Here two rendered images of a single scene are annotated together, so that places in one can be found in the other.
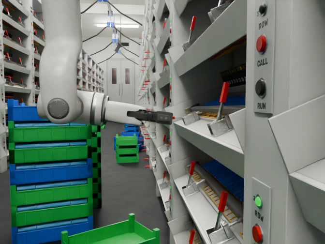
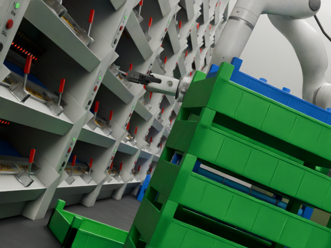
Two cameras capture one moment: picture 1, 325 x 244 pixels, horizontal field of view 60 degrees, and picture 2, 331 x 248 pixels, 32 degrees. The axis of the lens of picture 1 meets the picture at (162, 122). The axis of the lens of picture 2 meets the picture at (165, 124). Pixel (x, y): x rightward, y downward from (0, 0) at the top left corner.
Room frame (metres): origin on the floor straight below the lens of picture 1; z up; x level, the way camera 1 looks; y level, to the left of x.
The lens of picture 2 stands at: (2.53, 0.54, 0.30)
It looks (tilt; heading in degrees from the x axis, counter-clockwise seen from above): 3 degrees up; 192
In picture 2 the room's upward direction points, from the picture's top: 22 degrees clockwise
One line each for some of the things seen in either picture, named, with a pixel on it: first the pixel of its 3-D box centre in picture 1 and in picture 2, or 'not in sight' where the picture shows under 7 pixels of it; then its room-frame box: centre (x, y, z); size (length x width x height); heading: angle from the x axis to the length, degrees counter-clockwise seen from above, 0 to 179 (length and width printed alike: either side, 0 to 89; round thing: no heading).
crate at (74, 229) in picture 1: (53, 221); not in sight; (1.18, 0.46, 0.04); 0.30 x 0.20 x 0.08; 112
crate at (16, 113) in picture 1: (51, 109); (272, 101); (1.18, 0.46, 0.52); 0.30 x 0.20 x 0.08; 112
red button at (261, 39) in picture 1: (263, 44); not in sight; (0.28, -0.10, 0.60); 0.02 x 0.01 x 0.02; 6
